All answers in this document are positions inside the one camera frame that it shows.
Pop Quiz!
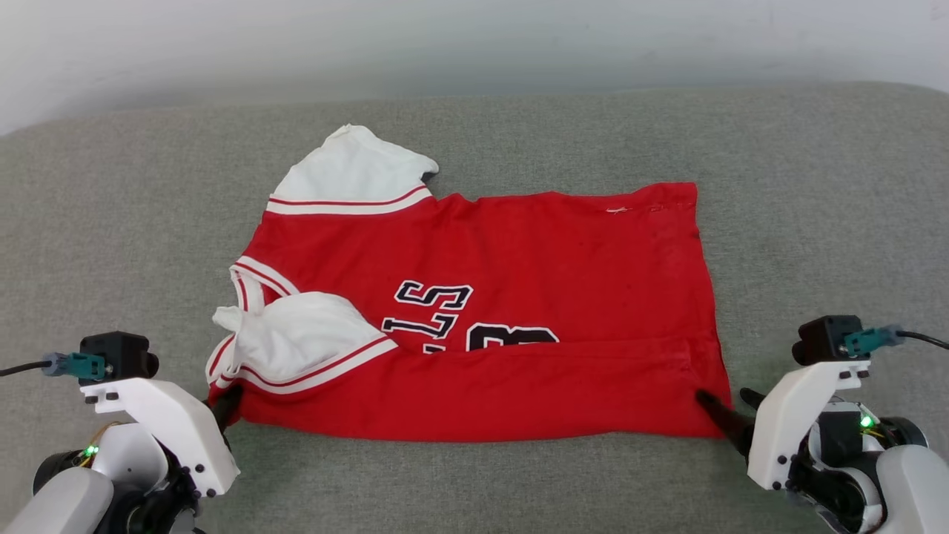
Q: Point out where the camera cable teal plug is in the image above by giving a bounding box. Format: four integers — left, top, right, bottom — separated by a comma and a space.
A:
843, 325, 949, 358
0, 352, 109, 379

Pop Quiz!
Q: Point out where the red and white jersey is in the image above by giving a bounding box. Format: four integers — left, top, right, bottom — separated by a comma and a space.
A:
206, 124, 733, 444

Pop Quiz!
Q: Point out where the left camera cable teal plug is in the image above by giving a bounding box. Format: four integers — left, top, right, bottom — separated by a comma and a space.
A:
0, 352, 109, 379

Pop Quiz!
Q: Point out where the right camera cable teal plug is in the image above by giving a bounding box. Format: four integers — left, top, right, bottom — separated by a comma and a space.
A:
843, 325, 949, 358

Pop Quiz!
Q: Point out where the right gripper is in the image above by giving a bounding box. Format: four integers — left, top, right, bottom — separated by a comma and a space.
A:
695, 387, 928, 534

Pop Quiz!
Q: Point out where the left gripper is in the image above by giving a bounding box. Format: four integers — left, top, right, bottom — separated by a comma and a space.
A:
33, 385, 244, 534

